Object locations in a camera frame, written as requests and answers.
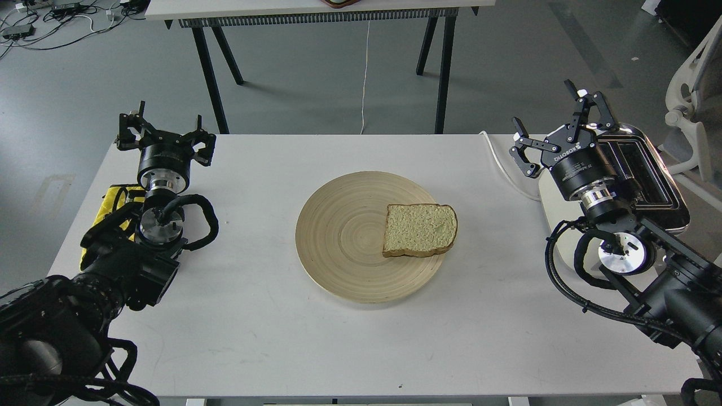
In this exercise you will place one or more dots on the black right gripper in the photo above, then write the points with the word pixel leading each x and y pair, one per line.
pixel 578 163

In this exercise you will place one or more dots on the white background table black legs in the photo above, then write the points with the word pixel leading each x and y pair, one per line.
pixel 215 15

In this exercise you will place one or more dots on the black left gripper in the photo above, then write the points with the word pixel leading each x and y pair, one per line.
pixel 165 156

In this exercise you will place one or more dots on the white office chair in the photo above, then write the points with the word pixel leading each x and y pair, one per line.
pixel 693 112

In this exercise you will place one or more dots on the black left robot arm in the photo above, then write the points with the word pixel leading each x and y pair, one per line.
pixel 55 331

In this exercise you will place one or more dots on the yellow cloth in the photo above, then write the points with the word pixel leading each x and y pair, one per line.
pixel 116 196

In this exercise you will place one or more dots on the cream chrome toaster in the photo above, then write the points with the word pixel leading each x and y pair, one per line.
pixel 642 178

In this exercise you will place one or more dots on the round wooden plate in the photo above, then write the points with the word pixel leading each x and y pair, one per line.
pixel 340 235

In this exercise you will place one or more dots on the brown object on background table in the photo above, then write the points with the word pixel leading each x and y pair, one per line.
pixel 339 3

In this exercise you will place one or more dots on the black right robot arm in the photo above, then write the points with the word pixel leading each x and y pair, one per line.
pixel 631 215

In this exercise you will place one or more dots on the slice of brown bread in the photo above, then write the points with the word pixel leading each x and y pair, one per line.
pixel 419 230

